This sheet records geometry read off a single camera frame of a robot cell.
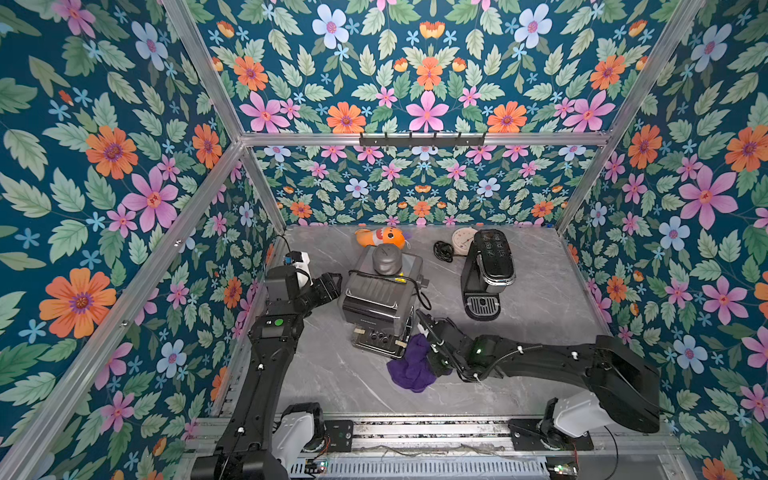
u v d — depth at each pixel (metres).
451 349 0.63
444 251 1.08
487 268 0.80
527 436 0.72
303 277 0.63
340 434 0.74
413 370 0.80
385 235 1.05
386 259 0.72
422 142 0.93
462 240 1.12
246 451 0.39
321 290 0.68
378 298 0.70
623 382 0.41
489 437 0.75
